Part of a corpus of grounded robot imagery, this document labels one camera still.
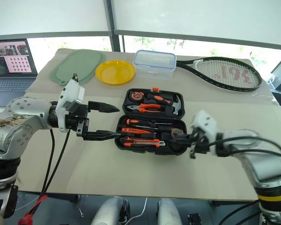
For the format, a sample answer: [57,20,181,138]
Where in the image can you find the small claw hammer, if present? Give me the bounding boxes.
[163,94,185,116]

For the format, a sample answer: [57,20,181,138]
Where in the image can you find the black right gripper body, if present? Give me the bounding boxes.
[189,134,212,160]

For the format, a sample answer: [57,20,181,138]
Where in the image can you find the yellow plastic plate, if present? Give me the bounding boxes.
[95,60,136,86]

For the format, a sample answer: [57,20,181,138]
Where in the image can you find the orange black utility knife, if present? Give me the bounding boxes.
[118,137,166,149]

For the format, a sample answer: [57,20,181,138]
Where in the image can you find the black table leg base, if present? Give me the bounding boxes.
[46,193,81,203]

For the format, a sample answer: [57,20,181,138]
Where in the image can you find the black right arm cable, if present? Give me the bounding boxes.
[207,135,281,165]
[221,149,281,163]
[218,199,261,225]

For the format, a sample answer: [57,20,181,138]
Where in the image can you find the silver rounded robot leg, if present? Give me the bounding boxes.
[156,198,183,225]
[91,197,130,225]

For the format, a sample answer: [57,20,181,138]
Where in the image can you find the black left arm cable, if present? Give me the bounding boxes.
[38,128,56,198]
[40,129,71,198]

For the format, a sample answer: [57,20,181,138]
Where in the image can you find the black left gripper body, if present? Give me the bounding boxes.
[65,104,90,137]

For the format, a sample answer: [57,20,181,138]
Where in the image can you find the orange black tape measure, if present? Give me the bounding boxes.
[130,91,145,102]

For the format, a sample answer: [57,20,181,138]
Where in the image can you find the orange black handled screwdriver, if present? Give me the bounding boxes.
[131,125,176,136]
[126,119,174,126]

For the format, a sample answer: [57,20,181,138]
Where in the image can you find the black tennis racket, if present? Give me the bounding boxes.
[176,56,263,92]

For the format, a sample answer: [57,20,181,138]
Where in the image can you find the black window frame post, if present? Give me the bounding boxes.
[104,0,125,53]

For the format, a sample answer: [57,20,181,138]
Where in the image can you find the open black laptop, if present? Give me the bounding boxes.
[0,38,38,107]

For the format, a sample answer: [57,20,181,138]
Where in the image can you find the clear container with blue-rimmed lid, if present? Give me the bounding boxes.
[133,49,177,81]

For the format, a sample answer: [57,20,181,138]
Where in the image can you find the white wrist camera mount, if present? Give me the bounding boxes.
[189,110,218,156]
[55,79,86,133]

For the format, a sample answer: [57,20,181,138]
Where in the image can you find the black electrical tape roll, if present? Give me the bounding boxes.
[170,128,186,142]

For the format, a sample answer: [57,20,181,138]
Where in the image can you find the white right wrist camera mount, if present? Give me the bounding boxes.
[189,110,218,156]

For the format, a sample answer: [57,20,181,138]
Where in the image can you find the red tape wrap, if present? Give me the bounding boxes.
[18,194,48,225]

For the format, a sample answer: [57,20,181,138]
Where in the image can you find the small black box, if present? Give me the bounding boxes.
[188,212,202,225]

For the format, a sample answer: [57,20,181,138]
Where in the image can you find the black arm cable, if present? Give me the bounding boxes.
[40,129,71,198]
[221,149,281,163]
[218,199,261,225]
[38,128,56,198]
[207,135,281,165]

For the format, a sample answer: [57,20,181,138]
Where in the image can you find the orange voltage tester pen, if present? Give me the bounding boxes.
[120,127,153,135]

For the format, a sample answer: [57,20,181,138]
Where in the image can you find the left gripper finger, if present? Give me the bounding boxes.
[88,100,121,114]
[83,129,120,141]

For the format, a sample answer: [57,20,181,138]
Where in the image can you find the white roller blind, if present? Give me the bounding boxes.
[0,0,111,42]
[111,0,281,51]

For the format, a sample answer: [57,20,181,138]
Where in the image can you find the black tool case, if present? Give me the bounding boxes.
[114,87,188,156]

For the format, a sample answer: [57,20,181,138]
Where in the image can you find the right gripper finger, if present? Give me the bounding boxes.
[169,138,195,145]
[177,132,198,140]

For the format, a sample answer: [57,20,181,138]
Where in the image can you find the orange black stubby tool handle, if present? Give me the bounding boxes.
[146,93,172,105]

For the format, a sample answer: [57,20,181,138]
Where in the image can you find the thin white floor cable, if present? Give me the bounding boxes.
[130,197,148,225]

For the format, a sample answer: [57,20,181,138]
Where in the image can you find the orange handled pliers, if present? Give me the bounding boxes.
[127,103,163,113]

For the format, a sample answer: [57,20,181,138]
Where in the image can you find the beige paper table sheet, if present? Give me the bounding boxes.
[25,48,280,107]
[14,92,281,202]

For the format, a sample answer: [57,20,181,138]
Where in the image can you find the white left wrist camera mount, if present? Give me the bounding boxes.
[55,79,86,133]

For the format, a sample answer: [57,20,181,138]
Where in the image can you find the green silicone mat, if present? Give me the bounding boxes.
[49,48,107,86]

